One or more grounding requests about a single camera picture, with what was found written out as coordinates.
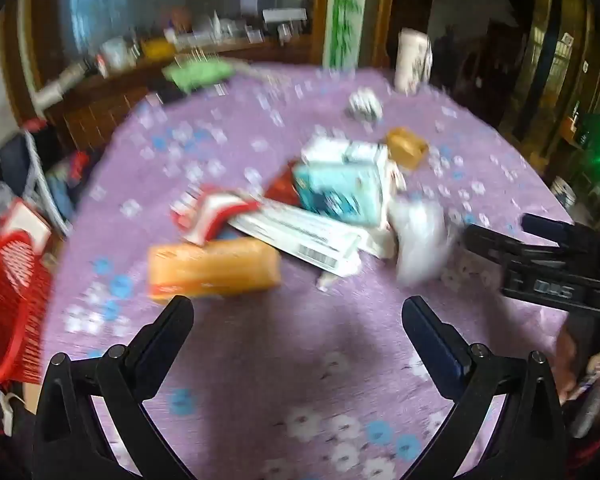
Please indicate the white sock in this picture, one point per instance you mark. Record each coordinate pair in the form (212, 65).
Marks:
(365, 105)

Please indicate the red white cigarette box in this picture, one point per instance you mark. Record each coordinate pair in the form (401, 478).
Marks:
(201, 214)

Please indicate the wooden brick pattern counter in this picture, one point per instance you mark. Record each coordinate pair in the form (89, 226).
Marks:
(90, 112)

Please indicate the white plastic bag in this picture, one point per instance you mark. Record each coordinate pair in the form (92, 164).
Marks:
(425, 240)

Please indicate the long white medicine box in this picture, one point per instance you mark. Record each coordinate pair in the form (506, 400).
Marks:
(330, 245)

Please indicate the right hand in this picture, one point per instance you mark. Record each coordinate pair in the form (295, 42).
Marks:
(565, 366)

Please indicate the dark red snack packet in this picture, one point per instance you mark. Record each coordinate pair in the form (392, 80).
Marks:
(281, 189)

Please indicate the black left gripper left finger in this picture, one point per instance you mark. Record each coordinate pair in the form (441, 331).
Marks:
(69, 442)

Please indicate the white cartoon tumbler cup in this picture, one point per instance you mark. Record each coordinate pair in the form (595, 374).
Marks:
(413, 61)

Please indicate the red plastic mesh basket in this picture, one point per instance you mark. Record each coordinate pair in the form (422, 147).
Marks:
(24, 291)

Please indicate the red framed white board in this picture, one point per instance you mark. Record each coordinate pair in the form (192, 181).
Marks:
(22, 217)

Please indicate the orange carton box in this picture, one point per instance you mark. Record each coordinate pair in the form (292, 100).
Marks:
(222, 268)

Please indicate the green cloth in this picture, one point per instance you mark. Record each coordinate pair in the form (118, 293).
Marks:
(195, 74)

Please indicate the teal tissue pack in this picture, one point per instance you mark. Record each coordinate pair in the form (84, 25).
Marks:
(349, 193)

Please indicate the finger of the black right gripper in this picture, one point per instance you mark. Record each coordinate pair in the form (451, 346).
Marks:
(488, 244)
(561, 233)

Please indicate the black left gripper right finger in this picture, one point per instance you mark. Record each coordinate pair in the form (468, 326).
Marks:
(529, 438)

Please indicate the white green medicine box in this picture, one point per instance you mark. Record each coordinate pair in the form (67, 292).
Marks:
(323, 150)

